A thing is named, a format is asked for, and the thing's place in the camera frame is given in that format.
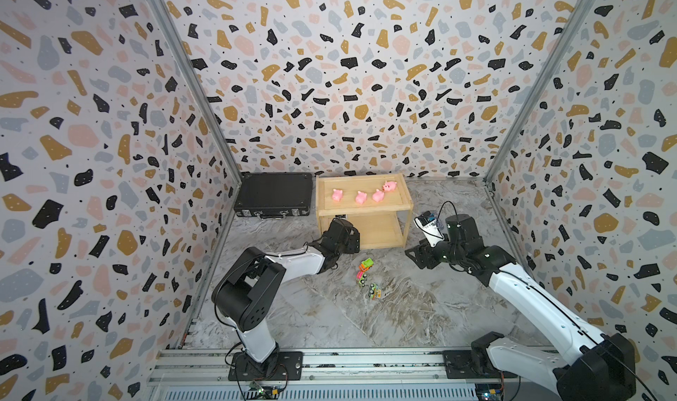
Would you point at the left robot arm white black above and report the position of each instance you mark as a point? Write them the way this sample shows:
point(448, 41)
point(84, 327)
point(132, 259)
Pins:
point(245, 295)

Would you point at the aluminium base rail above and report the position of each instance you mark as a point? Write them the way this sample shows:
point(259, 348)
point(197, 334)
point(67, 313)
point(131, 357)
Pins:
point(333, 374)

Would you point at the green pink mixer truck toy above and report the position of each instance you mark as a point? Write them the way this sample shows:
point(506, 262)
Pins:
point(361, 279)

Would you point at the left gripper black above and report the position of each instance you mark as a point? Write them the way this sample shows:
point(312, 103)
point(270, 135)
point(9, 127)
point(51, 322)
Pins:
point(353, 242)

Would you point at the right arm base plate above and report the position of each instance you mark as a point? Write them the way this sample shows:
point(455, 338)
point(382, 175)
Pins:
point(463, 364)

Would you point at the black briefcase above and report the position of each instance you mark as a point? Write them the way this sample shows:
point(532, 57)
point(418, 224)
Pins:
point(274, 195)

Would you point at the wooden two-tier shelf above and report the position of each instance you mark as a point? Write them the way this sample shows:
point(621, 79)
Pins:
point(383, 225)

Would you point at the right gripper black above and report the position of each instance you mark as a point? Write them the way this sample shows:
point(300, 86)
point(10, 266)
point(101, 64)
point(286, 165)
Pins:
point(421, 248)

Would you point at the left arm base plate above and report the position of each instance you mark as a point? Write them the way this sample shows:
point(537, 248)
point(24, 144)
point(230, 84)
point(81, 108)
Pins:
point(280, 366)

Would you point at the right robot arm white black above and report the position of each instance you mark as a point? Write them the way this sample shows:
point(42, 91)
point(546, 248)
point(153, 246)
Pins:
point(586, 364)

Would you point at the orange green dump truck toy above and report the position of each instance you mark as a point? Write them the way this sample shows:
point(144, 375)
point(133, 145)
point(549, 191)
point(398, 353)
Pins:
point(365, 265)

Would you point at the pink toy pig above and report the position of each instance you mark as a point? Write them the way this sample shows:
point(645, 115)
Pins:
point(361, 197)
point(378, 196)
point(390, 186)
point(337, 195)

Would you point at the green overturned toy truck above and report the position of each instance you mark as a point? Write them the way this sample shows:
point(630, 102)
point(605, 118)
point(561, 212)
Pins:
point(375, 292)

